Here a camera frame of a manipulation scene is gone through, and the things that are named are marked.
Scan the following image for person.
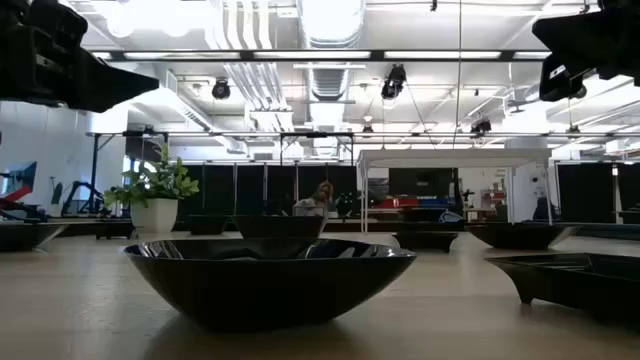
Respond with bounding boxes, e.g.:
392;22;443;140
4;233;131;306
292;180;335;218

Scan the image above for black overhead camera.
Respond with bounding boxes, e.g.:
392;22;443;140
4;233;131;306
380;63;407;100

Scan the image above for small black cube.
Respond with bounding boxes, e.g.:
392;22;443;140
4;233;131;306
93;219;137;241

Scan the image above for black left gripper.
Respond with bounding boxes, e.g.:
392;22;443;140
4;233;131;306
0;0;160;112

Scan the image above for small black square plate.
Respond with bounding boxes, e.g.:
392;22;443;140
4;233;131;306
484;252;640;326
0;222;69;253
392;230;460;254

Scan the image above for black frame bar with lights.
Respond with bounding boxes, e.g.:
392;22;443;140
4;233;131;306
89;48;552;63

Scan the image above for black background truss bar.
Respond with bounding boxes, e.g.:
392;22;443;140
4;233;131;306
85;130;640;139

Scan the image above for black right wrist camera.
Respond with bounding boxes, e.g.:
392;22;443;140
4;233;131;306
538;53;589;104

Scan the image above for black flared square plate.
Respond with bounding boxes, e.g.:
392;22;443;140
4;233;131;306
187;214;232;236
464;222;582;250

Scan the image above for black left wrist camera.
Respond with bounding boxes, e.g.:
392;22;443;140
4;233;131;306
27;0;90;51

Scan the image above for black wavy square plate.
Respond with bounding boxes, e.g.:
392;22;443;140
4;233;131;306
230;214;327;241

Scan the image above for green plant in white pot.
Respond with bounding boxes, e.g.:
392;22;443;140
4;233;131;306
103;142;200;234

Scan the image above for black leaf-shaped plate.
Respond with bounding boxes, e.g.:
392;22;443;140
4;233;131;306
123;237;417;334

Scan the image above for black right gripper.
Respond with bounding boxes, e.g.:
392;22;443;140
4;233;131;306
532;0;640;87

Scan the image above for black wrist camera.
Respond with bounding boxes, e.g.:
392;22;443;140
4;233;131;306
538;53;589;104
27;0;90;51

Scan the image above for black room divider panels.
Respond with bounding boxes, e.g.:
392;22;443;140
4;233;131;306
177;163;359;224

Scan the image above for silver ceiling air duct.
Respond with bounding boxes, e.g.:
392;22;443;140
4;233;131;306
299;0;366;101

